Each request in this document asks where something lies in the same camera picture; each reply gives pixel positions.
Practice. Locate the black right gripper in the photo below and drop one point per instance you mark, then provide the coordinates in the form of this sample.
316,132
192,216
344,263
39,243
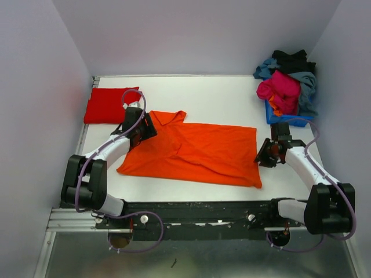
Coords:
261,156

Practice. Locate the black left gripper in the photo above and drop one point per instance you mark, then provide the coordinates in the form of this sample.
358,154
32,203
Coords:
150,130

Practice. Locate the orange t shirt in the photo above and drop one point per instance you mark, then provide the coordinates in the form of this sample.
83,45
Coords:
199,152

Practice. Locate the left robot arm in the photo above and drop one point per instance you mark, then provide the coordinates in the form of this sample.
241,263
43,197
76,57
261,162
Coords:
85,180

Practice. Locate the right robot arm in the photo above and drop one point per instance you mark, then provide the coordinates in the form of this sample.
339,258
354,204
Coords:
330,207

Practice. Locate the blue plastic bin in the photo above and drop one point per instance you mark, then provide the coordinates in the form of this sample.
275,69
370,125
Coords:
293,120

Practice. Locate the folded red t shirt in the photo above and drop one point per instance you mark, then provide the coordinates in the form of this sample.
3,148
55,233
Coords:
105,106

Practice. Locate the magenta t shirt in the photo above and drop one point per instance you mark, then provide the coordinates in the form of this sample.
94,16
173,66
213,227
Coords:
282,93

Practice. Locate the grey blue t shirt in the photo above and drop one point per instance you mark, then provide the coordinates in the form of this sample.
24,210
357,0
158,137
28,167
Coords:
308,83

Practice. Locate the black t shirt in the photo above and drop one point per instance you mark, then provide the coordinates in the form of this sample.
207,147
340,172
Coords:
293,63

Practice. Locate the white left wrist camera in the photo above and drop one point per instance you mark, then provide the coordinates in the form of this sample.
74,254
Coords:
135,104

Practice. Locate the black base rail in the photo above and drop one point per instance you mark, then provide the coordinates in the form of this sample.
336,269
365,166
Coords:
152,221

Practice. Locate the aluminium frame profile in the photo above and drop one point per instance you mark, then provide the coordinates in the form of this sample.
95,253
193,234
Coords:
65,218

